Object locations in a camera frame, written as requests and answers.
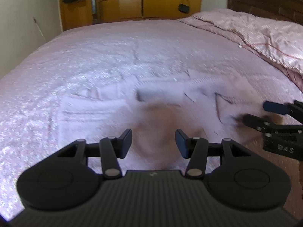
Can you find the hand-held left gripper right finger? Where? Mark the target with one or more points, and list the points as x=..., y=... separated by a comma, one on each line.
x=181, y=145

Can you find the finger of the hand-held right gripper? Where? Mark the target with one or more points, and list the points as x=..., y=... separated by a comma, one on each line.
x=275, y=106
x=255, y=121

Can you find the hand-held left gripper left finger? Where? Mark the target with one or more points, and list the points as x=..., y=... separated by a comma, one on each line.
x=126, y=144

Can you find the pink quilt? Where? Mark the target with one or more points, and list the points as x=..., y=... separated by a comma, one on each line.
x=255, y=30

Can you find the dark wooden headboard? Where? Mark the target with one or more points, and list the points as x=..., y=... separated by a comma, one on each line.
x=267, y=4

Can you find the black hanging bag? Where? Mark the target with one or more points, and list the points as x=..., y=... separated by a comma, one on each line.
x=183, y=8

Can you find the thin metal stick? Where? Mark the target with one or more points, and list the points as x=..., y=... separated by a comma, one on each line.
x=39, y=28

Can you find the wooden wardrobe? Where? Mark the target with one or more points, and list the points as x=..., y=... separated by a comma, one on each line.
x=156, y=0

